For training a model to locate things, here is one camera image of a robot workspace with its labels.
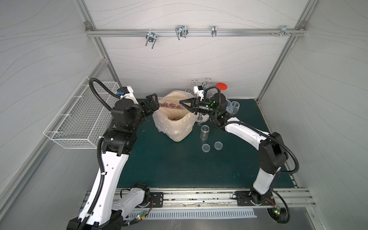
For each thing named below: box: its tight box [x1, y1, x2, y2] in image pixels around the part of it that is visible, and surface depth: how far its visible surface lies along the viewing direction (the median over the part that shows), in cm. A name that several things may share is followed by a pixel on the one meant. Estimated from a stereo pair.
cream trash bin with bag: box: [152, 90, 197, 142], surface depth 80 cm
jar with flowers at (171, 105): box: [158, 101, 185, 110], surface depth 78 cm
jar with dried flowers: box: [200, 124, 210, 141], surface depth 93 cm
